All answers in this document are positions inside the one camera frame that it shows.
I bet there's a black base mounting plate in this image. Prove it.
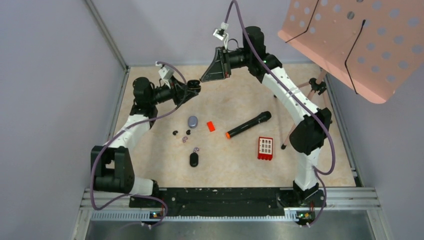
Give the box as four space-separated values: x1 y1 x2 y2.
129 187 327 226

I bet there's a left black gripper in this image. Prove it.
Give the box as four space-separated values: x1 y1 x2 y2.
148 75 198 106

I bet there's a lavender earbud charging case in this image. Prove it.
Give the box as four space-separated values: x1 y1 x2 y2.
187 115 199 129

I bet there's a pink perforated music stand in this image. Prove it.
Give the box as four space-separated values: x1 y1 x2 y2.
274 0 424 151

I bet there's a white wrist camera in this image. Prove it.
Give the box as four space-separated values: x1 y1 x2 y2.
158 64 175 89
212 22 229 49

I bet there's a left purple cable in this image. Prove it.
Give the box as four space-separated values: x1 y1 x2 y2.
90 61 188 229

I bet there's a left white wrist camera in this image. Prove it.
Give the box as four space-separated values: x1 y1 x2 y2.
158 64 175 89

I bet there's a black microphone orange tip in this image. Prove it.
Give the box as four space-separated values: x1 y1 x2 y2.
225 111 272 139

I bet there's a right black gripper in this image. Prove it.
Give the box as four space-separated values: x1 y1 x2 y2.
201 46 252 83

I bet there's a purple cable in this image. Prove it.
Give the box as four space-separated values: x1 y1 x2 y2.
90 61 188 229
224 0 337 227

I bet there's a small red block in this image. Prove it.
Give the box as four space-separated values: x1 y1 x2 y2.
206 121 216 132

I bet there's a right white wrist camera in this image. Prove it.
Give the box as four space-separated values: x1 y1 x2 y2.
212 22 229 49

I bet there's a red white toy block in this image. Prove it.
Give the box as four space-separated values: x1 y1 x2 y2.
257 136 274 161

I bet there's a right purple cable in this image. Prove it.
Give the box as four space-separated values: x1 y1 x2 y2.
224 0 337 227

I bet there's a black earbud charging case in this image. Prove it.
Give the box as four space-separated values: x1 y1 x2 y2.
186 79 202 94

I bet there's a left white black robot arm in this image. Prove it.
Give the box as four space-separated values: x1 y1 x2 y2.
91 77 201 207

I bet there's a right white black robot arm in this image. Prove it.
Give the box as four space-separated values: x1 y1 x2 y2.
200 26 332 206

